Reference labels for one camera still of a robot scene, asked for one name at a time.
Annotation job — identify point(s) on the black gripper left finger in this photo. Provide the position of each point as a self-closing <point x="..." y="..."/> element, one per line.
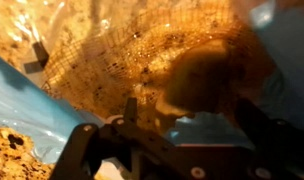
<point x="89" y="145"/>

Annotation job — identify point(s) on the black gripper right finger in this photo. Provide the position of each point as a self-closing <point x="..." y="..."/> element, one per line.
<point x="279" y="146"/>

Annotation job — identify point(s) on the blue clear plastic potato bag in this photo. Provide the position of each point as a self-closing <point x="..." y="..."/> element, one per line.
<point x="90" y="80"/>

